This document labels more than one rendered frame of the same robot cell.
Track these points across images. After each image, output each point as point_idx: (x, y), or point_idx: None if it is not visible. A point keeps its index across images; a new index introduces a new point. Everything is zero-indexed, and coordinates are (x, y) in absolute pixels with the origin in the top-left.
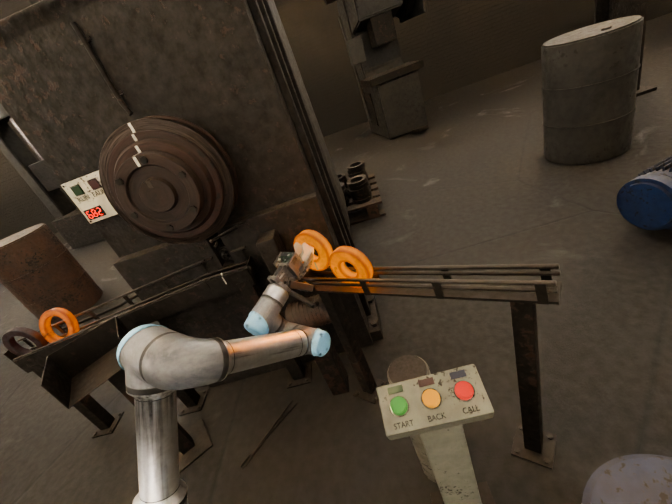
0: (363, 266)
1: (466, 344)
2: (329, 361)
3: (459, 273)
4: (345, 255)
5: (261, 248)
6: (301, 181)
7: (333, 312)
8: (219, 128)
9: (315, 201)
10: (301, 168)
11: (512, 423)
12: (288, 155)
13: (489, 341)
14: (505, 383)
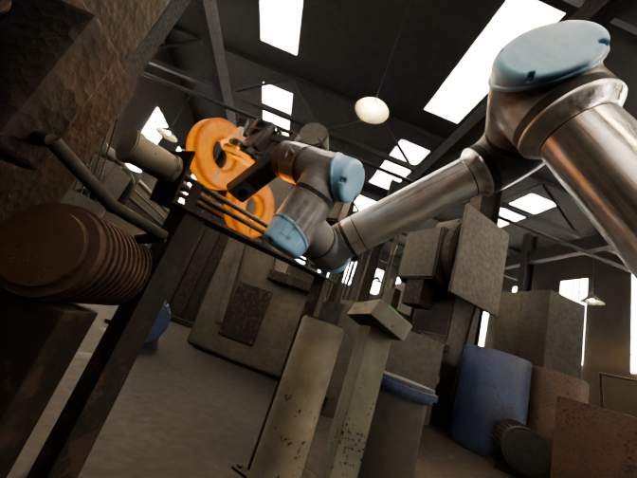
0: (273, 213)
1: (100, 433)
2: (14, 449)
3: (301, 257)
4: (266, 191)
5: (95, 36)
6: (119, 48)
7: (174, 267)
8: None
9: (131, 94)
10: (134, 41)
11: (229, 470)
12: (142, 11)
13: (122, 423)
14: (184, 448)
